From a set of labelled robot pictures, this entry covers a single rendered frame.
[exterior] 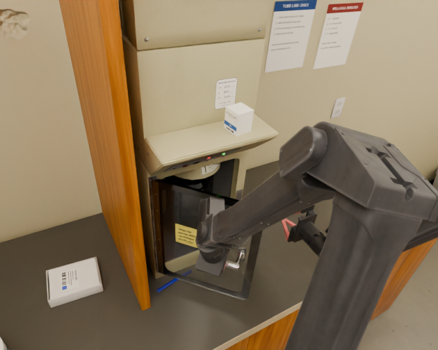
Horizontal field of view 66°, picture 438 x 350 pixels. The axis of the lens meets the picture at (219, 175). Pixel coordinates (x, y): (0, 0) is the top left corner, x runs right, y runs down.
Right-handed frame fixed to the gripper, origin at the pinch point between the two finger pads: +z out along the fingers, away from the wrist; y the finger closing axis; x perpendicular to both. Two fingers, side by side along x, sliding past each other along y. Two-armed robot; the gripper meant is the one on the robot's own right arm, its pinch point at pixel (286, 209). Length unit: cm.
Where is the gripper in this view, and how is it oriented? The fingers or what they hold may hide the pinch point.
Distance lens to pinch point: 110.6
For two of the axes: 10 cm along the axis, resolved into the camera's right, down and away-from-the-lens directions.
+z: -4.8, -5.7, 6.7
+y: 0.7, -7.8, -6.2
